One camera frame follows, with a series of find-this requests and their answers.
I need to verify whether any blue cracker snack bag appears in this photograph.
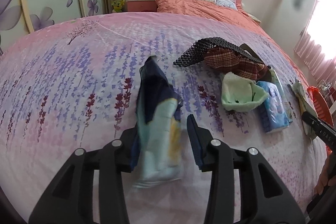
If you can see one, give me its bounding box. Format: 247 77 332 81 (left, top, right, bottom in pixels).
134 56 183 189

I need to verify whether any black mesh hair band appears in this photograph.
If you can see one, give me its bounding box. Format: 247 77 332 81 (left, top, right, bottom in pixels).
173 37 263 67

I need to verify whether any pink window curtain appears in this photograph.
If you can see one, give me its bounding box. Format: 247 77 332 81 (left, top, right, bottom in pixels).
294 31 335 84

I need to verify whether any lavender print table cloth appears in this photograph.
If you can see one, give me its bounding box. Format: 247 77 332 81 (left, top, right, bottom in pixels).
1 12 326 219

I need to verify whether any coral bed duvet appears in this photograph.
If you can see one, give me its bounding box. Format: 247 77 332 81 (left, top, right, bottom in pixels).
155 0 260 27

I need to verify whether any orange laundry basket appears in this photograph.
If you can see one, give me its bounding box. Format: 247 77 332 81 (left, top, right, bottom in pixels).
307 86 334 127

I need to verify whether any yellow biscuit snack bag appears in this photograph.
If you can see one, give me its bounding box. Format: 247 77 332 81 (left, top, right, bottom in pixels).
290 79 318 140

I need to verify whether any blue tissue pack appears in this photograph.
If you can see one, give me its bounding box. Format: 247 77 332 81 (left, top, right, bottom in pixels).
256 81 289 134

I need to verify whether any white wire rack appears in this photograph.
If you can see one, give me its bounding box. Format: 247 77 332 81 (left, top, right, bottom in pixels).
317 80 335 102

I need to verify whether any right human hand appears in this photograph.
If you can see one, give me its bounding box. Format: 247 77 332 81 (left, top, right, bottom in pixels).
314 154 336 195

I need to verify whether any light green small towel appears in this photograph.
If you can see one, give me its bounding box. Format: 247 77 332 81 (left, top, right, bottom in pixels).
221 72 268 112

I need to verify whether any pink bedside table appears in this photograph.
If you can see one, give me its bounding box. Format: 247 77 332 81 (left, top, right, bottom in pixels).
126 0 157 12

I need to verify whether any red plaid scrunchie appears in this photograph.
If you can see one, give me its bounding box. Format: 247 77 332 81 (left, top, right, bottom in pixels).
204 49 268 81

